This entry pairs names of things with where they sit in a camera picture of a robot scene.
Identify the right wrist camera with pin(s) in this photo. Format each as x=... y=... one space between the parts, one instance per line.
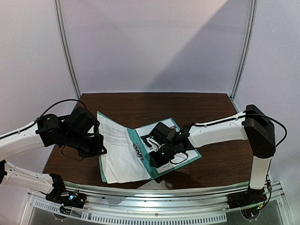
x=160 y=132

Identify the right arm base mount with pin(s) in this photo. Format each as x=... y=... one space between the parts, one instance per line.
x=256 y=198

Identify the teal plastic folder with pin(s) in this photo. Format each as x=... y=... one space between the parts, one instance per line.
x=134 y=138

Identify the white text paper sheet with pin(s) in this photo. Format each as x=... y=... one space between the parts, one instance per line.
x=120 y=164

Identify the left aluminium corner post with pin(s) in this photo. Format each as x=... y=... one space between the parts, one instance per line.
x=65 y=47

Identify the aluminium corner post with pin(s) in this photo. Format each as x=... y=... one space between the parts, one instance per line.
x=65 y=47
x=245 y=49

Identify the perforated metal cable tray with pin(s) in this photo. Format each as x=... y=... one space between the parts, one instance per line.
x=49 y=214

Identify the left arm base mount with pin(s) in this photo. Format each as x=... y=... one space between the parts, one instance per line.
x=73 y=198

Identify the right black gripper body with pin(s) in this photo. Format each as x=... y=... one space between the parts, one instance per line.
x=157 y=159

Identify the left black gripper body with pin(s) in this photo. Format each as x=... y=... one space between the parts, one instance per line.
x=85 y=146

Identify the right aluminium corner post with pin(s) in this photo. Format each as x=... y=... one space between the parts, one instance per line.
x=245 y=49

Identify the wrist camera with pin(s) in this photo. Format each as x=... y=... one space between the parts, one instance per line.
x=160 y=132
x=81 y=121

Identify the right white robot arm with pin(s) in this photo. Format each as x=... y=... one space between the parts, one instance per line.
x=251 y=125

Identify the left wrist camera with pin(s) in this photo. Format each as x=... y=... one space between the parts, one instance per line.
x=81 y=121

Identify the aluminium front rail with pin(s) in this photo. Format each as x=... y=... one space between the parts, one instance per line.
x=162 y=199

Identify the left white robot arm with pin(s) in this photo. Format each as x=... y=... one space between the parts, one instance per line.
x=19 y=163

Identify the metal folder clip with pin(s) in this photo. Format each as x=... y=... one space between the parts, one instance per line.
x=137 y=151

